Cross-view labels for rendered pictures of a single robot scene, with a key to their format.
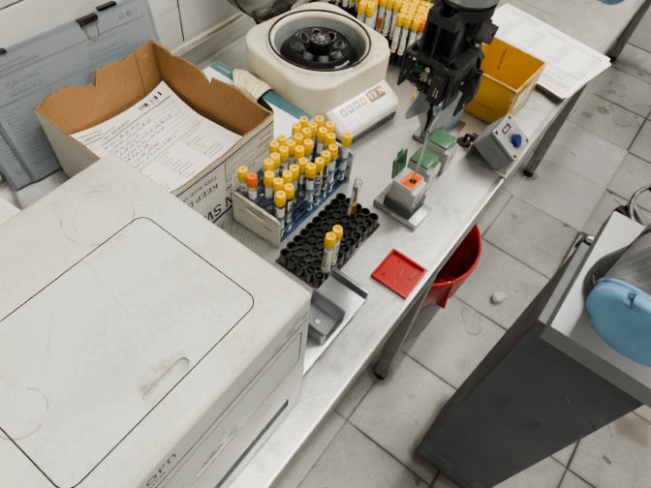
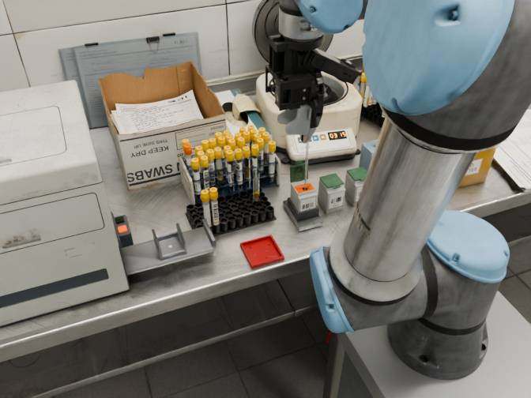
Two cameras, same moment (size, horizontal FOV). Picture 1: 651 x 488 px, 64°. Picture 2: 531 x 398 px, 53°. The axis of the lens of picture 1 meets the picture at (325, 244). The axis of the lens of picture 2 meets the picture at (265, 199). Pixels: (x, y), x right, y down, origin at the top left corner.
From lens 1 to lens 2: 60 cm
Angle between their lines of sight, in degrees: 29
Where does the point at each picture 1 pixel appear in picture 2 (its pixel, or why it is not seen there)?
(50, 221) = (18, 96)
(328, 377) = (158, 288)
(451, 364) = not seen: outside the picture
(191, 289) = (43, 137)
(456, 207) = not seen: hidden behind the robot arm
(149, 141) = (158, 119)
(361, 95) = (323, 133)
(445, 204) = (340, 224)
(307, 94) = (273, 117)
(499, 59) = not seen: hidden behind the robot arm
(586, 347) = (356, 348)
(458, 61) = (292, 77)
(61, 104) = (117, 82)
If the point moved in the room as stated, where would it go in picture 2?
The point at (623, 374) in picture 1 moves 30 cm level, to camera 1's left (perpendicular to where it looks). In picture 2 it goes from (374, 382) to (223, 287)
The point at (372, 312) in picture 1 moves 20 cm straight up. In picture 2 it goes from (221, 266) to (215, 184)
